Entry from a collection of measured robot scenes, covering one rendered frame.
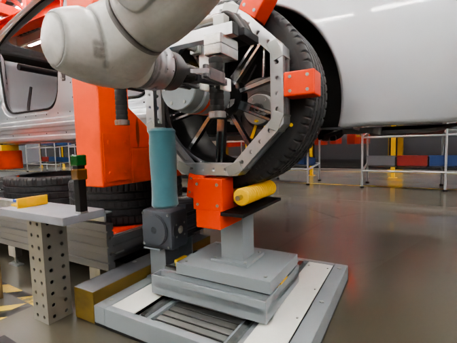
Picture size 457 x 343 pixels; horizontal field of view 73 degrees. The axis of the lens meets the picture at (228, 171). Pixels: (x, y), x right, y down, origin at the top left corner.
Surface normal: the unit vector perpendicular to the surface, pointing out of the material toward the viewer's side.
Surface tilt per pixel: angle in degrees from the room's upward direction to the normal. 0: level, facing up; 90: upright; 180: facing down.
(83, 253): 90
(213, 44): 90
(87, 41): 103
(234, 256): 90
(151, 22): 138
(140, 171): 90
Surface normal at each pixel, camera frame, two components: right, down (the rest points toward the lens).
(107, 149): 0.87, 0.02
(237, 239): -0.50, 0.09
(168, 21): 0.18, 0.89
